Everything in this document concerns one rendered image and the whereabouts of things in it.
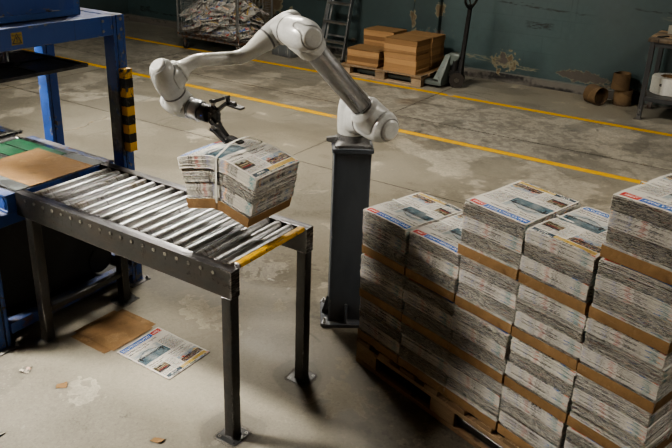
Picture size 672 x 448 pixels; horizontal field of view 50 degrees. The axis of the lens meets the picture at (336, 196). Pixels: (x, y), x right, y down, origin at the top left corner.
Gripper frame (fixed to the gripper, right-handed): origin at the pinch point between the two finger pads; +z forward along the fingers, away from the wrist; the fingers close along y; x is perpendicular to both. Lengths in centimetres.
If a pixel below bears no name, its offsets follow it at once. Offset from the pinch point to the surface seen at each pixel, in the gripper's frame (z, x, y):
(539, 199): 110, -52, 15
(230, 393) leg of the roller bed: 26, 33, 102
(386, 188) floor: -64, -261, 144
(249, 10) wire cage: -487, -598, 124
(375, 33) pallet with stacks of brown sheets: -298, -633, 124
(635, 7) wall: 5, -704, 44
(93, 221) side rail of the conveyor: -55, 31, 52
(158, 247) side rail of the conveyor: -16, 31, 49
